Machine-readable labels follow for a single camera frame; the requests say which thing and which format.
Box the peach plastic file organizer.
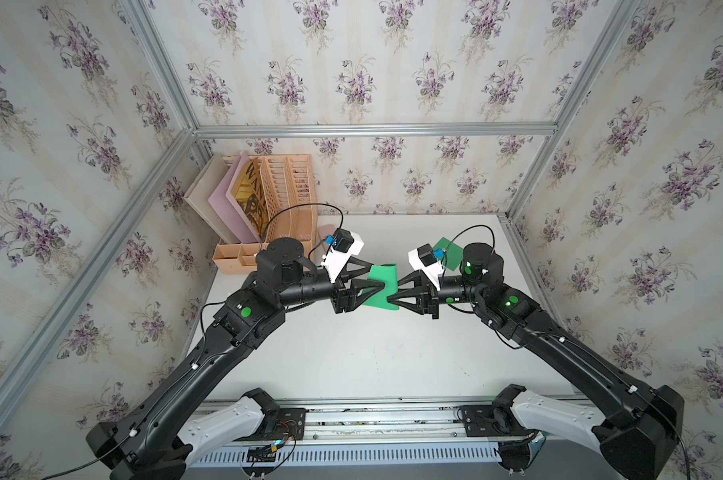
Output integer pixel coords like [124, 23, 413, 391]
[213, 155, 318, 275]

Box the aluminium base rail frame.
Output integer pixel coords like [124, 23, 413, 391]
[193, 397, 619, 479]

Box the yellow black patterned book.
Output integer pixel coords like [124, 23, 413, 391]
[227, 153, 269, 241]

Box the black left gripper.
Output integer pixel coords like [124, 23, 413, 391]
[273, 257, 385, 316]

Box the pink folder board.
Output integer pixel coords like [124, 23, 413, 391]
[207, 152, 259, 244]

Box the green square paper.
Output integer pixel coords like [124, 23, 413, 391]
[433, 237, 463, 271]
[363, 264, 399, 311]

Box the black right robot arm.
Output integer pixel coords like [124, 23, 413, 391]
[387, 242, 685, 479]

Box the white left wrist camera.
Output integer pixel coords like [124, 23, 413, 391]
[320, 228, 365, 282]

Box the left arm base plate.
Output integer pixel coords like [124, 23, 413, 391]
[242, 408, 307, 441]

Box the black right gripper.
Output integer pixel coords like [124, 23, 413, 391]
[386, 270, 487, 322]

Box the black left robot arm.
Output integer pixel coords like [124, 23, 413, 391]
[86, 227, 385, 479]

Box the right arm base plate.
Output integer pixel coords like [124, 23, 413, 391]
[457, 405, 539, 439]

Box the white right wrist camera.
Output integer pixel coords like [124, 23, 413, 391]
[407, 243, 445, 291]

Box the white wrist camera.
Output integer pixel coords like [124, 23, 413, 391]
[407, 243, 445, 291]
[320, 228, 365, 282]

